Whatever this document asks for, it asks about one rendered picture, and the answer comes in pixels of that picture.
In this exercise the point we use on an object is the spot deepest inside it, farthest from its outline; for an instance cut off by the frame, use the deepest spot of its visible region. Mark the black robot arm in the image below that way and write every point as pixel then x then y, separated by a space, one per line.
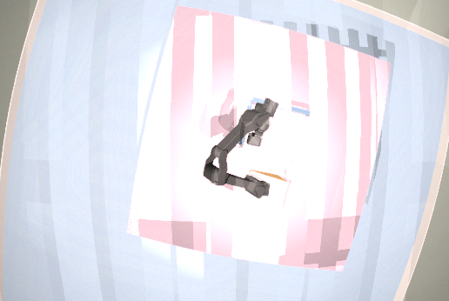
pixel 251 120

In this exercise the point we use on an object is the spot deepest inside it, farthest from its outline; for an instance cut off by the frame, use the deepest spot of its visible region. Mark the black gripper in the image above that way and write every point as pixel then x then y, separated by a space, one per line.
pixel 254 139

